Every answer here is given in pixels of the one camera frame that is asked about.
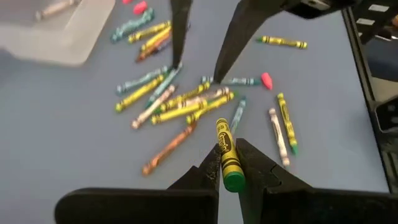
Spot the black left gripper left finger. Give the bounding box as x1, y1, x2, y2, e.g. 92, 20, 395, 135
54, 143, 222, 224

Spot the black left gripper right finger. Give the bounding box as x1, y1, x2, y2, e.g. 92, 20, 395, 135
235, 138, 398, 224

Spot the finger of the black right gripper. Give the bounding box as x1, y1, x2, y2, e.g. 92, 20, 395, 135
213, 0, 285, 84
170, 0, 194, 70

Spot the brown crayon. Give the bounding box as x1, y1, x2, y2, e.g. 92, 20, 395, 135
142, 122, 198, 177

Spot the white-wrapped crayon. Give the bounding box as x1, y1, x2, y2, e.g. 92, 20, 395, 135
131, 84, 177, 130
175, 86, 231, 109
268, 107, 291, 168

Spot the teal crayon light-blue wrapper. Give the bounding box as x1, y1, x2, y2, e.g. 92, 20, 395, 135
110, 7, 154, 37
229, 96, 247, 135
116, 65, 170, 95
200, 75, 262, 87
145, 63, 183, 108
111, 12, 155, 44

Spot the clear plastic bin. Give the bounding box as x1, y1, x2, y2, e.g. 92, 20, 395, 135
0, 0, 116, 67

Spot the black table frame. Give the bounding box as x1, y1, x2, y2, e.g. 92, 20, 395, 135
341, 7, 398, 194

